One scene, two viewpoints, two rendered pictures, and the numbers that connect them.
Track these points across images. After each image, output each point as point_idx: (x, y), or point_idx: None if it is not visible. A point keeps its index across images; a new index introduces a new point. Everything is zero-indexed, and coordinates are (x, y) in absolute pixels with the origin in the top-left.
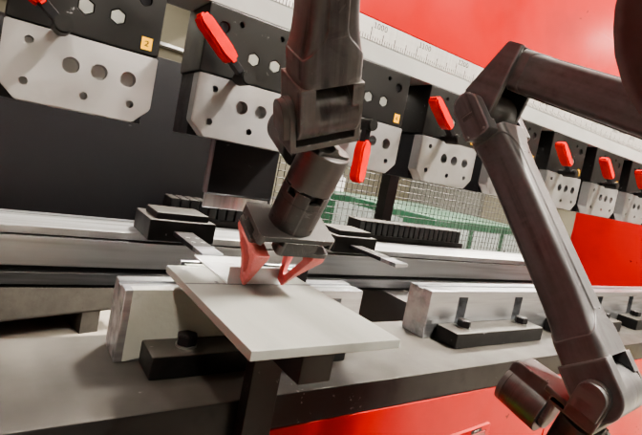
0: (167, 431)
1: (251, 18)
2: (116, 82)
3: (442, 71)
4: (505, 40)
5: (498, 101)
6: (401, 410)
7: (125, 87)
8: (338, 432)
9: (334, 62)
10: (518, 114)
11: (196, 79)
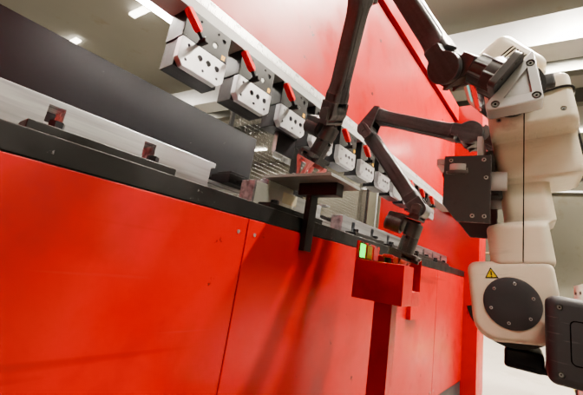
0: (285, 220)
1: (293, 88)
2: (261, 101)
3: (343, 121)
4: (362, 115)
5: (372, 125)
6: (345, 247)
7: (263, 103)
8: (328, 246)
9: (343, 96)
10: (376, 132)
11: (278, 106)
